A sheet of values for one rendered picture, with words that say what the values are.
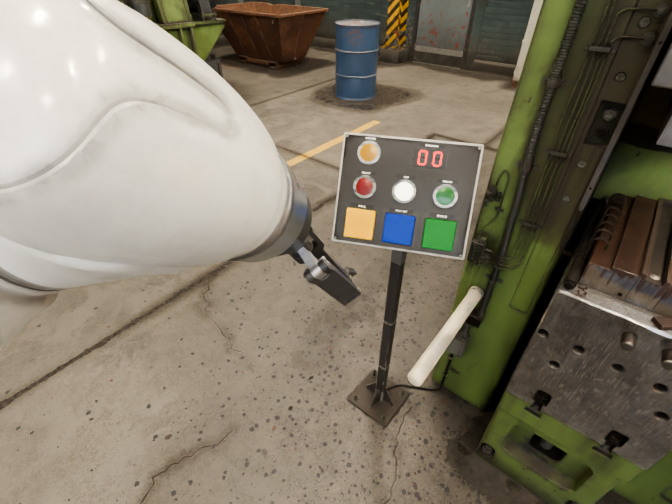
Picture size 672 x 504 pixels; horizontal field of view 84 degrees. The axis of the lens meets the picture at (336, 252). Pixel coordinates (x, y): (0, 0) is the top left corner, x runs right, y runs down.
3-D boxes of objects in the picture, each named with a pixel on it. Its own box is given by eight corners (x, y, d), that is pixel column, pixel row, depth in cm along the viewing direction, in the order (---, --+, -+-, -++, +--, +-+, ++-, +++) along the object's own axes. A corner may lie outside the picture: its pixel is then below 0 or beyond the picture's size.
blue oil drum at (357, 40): (359, 103, 496) (362, 27, 441) (326, 95, 525) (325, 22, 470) (384, 94, 532) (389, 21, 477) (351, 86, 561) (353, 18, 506)
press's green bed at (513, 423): (575, 525, 129) (645, 469, 100) (472, 455, 147) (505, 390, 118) (604, 407, 163) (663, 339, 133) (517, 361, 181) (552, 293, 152)
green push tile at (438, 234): (452, 252, 91) (457, 222, 90) (421, 247, 93) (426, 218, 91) (451, 251, 93) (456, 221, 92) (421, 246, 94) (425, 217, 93)
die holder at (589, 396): (646, 471, 99) (768, 375, 71) (504, 390, 118) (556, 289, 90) (664, 339, 134) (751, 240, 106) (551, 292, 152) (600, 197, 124)
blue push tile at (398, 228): (411, 246, 93) (415, 216, 92) (381, 241, 95) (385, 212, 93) (411, 245, 95) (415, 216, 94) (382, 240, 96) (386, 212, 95)
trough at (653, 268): (668, 288, 80) (671, 283, 79) (639, 277, 83) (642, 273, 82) (679, 207, 106) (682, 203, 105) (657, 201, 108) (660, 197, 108)
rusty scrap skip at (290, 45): (283, 76, 611) (278, 15, 558) (212, 60, 704) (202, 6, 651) (329, 63, 684) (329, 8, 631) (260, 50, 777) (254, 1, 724)
